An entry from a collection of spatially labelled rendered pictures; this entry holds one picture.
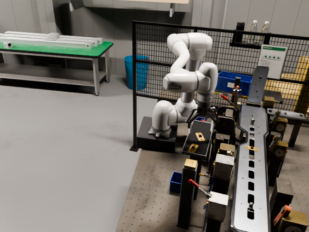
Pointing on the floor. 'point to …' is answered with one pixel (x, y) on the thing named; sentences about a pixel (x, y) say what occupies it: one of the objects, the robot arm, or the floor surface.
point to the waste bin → (128, 71)
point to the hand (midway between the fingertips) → (200, 130)
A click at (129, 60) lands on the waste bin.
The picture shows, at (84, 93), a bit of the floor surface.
